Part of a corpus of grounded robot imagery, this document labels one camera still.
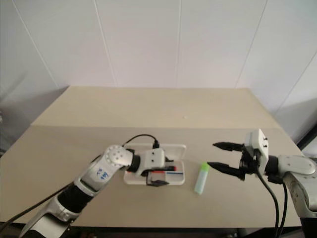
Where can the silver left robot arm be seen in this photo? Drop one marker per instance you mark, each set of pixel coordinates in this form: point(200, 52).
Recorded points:
point(116, 157)

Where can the black marker with red cap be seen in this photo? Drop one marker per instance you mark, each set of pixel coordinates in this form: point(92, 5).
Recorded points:
point(175, 168)

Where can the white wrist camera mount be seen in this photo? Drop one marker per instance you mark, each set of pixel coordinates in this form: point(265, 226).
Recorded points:
point(154, 158)
point(257, 146)

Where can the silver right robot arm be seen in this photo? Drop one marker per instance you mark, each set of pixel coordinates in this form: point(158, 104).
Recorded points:
point(297, 166)

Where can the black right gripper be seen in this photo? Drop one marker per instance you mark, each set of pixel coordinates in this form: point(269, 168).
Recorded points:
point(247, 162)

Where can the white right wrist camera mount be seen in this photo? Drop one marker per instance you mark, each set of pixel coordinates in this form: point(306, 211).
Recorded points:
point(257, 146)

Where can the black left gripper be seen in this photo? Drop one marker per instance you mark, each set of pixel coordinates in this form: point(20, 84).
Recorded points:
point(148, 180)

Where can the white plastic pencil case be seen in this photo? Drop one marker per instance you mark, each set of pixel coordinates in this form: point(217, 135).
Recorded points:
point(177, 178)

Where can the green highlighter marker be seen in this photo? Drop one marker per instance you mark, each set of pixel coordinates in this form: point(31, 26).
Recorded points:
point(201, 179)

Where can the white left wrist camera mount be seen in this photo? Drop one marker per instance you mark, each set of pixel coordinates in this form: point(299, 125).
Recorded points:
point(154, 158)

